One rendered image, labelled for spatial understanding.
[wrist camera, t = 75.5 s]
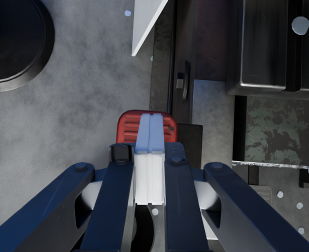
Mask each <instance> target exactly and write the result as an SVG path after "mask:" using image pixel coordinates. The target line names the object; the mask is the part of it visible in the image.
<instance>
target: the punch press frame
mask: <svg viewBox="0 0 309 252"><path fill-rule="evenodd" d="M232 164H234V165H249V166H264V167H279V168H294V169H308V167H309V100H297V99H284V98H270V97H256V96H243V95H235V105H234V128H233V151H232Z"/></svg>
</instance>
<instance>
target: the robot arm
mask: <svg viewBox="0 0 309 252"><path fill-rule="evenodd" d="M108 150H109V164H108V167H106V168H103V169H97V170H95V167H94V165H93V164H91V163H88V162H78V163H76V164H73V165H71V166H69V167H68V168H67V169H66V170H65V171H64V172H62V173H61V174H60V175H59V176H58V177H57V178H55V179H54V180H53V181H52V182H51V183H50V184H48V185H47V186H46V187H45V188H44V189H43V190H41V191H40V192H39V193H38V194H37V195H36V196H34V197H33V198H32V199H31V200H30V201H29V202H27V203H26V204H25V205H24V206H23V207H22V208H20V209H19V210H18V211H17V212H16V213H15V214H13V215H12V216H11V217H10V218H9V219H8V220H6V221H5V222H4V223H3V224H2V225H1V226H0V252H70V251H71V250H72V248H73V247H74V245H75V244H76V243H77V241H78V240H79V239H80V237H81V236H82V234H83V233H84V232H85V234H84V237H83V240H82V243H81V246H80V249H75V250H73V251H72V252H131V243H132V234H133V225H134V216H135V207H136V203H137V204H138V205H147V204H148V203H152V205H162V203H163V218H164V241H165V252H214V251H213V250H210V249H209V245H208V240H207V236H206V232H205V227H204V223H203V219H202V216H203V217H204V219H205V220H206V222H207V223H208V225H209V226H210V228H211V230H212V231H213V233H214V234H215V236H216V237H217V239H218V240H219V242H220V244H221V245H222V247H223V248H224V250H225V251H226V252H309V241H307V240H306V239H305V238H304V237H303V236H302V235H301V234H300V233H299V232H298V231H297V230H296V229H295V228H294V227H293V226H292V225H291V224H290V223H288V222H287V221H286V220H285V219H284V218H283V217H282V216H281V215H280V214H279V213H278V212H277V211H276V210H275V209H274V208H273V207H272V206H271V205H269V204H268V203H267V202H266V201H265V200H264V199H263V198H262V197H261V196H260V195H259V194H258V193H257V192H256V191H255V190H254V189H253V188H251V187H250V186H249V185H248V184H247V183H246V182H245V181H244V180H243V179H242V178H241V177H240V176H239V175H238V174H237V173H236V172H235V171H234V170H232V169H231V168H230V167H229V166H228V165H226V164H224V163H222V162H216V161H215V162H209V163H207V164H205V165H204V167H203V169H198V168H194V167H192V166H190V162H189V160H188V159H186V154H185V150H184V145H182V144H181V143H180V142H164V128H163V115H161V113H154V114H153V115H150V113H143V114H142V115H141V117H140V123H139V129H138V134H137V140H136V142H119V143H114V144H112V145H110V146H109V147H108ZM200 209H201V210H200Z"/></svg>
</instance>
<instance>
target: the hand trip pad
mask: <svg viewBox="0 0 309 252"><path fill-rule="evenodd" d="M143 114H150V115H154V114H161V115H162V119H163V136H164V142H177V137H178V125H177V121H176V120H175V118H174V117H173V116H172V115H171V114H169V113H167V112H164V111H153V110H139V109H132V110H128V111H126V112H124V113H123V114H122V115H121V116H120V117H119V119H118V123H117V130H116V143H136V142H137V137H138V131H139V125H140V120H141V115H143Z"/></svg>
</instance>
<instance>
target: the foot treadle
mask: <svg viewBox="0 0 309 252"><path fill-rule="evenodd" d="M248 185H249V186H250V187H251V188H253V189H254V190H255V191H256V192H257V193H258V194H259V195H260V196H261V197H262V198H263V199H264V200H265V201H266V202H267V203H268V204H269V205H270V206H271V205H272V189H271V188H270V187H269V186H262V185H259V166H256V165H248Z"/></svg>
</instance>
